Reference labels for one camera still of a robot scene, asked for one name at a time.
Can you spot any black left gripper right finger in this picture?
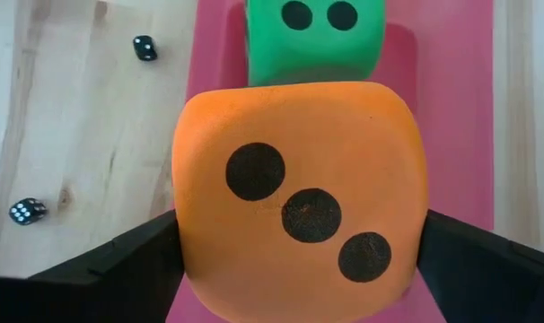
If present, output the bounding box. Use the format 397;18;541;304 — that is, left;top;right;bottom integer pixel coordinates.
416;209;544;323

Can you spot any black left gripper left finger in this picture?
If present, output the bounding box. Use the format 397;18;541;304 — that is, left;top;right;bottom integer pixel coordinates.
0;209;186;323

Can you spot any pink translucent plastic bin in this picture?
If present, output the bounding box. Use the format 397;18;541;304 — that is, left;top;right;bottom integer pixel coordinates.
166;0;496;323

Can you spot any large orange foam die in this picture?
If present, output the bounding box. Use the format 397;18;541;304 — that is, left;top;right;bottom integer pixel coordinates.
171;81;430;323

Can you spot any large green foam die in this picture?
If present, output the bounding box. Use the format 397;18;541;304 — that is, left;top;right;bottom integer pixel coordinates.
244;0;388;87

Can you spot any small black die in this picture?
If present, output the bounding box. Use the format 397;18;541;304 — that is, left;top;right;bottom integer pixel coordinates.
8;197;49;226
132;35;159;63

